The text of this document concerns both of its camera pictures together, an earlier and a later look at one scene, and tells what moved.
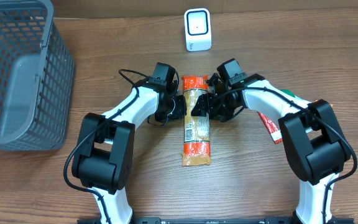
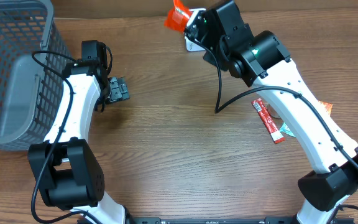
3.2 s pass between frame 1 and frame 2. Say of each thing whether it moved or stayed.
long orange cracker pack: moved
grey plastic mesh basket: stayed
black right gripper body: moved
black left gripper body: moved
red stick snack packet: stayed
